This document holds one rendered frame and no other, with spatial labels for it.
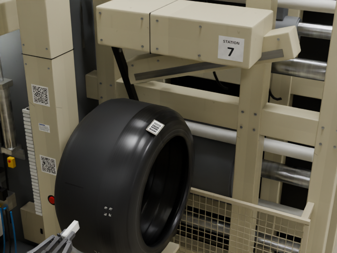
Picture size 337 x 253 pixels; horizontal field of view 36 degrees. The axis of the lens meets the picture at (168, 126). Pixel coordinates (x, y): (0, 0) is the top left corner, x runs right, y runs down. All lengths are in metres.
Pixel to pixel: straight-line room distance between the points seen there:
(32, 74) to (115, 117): 0.35
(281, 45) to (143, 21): 0.49
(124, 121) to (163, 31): 0.36
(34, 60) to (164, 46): 0.46
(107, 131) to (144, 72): 0.46
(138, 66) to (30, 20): 0.51
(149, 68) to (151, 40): 0.23
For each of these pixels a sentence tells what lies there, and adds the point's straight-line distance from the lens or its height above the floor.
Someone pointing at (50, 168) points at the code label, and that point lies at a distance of 2.05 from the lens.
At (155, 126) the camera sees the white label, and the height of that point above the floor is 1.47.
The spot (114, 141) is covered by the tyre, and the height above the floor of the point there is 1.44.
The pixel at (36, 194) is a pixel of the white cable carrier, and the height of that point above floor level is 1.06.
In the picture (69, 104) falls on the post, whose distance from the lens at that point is 1.96.
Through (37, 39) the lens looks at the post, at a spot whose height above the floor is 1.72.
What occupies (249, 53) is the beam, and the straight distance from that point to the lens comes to 1.76.
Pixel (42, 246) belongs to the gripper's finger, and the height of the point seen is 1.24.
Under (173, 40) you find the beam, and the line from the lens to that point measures 1.85.
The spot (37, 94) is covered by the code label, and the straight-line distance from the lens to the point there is 1.93.
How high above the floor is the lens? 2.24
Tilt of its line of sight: 26 degrees down
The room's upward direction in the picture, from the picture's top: straight up
